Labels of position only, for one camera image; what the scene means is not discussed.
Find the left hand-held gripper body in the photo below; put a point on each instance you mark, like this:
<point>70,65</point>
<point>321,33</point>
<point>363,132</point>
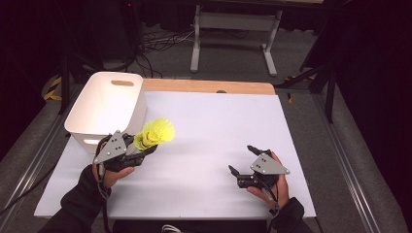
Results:
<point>113,149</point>

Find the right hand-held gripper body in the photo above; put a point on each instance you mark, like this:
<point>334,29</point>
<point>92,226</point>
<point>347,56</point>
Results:
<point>267,166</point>

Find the person's left hand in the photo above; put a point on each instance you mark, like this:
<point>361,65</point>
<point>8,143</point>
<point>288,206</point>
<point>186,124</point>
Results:
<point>111,177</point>

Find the person's right hand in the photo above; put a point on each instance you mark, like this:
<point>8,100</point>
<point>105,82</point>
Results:
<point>282,191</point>

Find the white plastic bin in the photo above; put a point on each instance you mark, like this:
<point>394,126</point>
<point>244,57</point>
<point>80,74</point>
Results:
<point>107,106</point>

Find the white table mat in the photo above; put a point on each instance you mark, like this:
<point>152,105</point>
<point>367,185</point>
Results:
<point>210,123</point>

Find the black tripod stand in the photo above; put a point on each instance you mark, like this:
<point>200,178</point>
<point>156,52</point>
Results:
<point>330,97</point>
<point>62,90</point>

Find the wooden table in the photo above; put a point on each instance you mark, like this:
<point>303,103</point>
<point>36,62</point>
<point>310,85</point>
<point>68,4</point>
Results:
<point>207,86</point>

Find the white shoe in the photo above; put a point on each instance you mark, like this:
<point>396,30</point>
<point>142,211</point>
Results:
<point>170,229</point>

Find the black device with red light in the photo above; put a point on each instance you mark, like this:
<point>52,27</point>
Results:
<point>131,19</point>

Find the black curtain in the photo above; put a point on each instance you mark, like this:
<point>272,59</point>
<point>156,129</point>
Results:
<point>19,64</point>
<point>379,81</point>

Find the grey metal floor rail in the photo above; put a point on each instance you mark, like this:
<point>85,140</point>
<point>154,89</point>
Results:
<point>32,165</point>
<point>350,181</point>

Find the grey metal desk frame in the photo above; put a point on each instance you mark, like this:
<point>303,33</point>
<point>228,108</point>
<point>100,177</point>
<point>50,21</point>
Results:
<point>236,21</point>

